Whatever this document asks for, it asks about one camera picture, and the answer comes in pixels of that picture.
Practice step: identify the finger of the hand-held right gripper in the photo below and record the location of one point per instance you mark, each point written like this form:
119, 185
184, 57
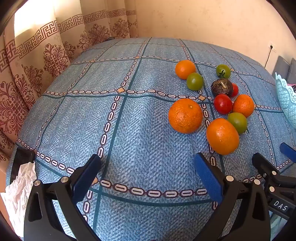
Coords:
263, 162
288, 151

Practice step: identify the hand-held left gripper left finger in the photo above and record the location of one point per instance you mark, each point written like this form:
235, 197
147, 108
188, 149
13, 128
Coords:
86, 176

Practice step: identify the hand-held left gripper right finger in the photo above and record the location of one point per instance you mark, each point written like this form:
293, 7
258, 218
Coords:
208, 176

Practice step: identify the smooth light orange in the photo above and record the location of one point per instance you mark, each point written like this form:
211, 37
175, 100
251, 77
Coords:
222, 136

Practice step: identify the green tomato with stem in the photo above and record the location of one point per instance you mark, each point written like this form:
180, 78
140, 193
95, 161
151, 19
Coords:
237, 122
223, 70

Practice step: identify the light blue plastic basket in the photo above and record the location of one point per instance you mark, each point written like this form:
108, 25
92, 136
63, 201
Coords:
286, 99

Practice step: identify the small orange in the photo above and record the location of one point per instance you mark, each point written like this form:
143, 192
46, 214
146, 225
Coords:
185, 69
243, 105

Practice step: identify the large rough orange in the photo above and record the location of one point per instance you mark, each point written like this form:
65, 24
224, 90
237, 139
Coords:
185, 115

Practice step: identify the red cherry tomato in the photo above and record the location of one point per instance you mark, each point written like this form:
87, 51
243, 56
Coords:
222, 103
235, 90

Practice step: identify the dark brown wrinkled fruit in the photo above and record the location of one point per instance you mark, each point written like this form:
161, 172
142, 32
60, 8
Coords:
220, 88

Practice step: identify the teal knitted cloth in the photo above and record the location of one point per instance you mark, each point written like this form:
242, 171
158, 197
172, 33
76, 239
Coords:
276, 226

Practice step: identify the black flat object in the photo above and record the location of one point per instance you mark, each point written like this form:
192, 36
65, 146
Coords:
22, 160

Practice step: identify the blue patterned tablecloth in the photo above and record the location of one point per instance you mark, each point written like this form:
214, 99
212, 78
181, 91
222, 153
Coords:
138, 129

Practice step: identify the crumpled white paper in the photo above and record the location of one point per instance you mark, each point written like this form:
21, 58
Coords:
18, 192

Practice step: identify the large grey pillow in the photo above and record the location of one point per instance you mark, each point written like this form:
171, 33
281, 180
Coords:
292, 68

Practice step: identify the grey padded headboard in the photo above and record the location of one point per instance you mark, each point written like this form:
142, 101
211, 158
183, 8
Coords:
280, 66

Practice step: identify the beige patterned curtain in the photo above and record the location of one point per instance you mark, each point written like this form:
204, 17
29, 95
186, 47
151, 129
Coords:
46, 46

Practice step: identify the white wall socket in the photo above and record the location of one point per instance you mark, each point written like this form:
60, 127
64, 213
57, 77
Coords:
271, 46

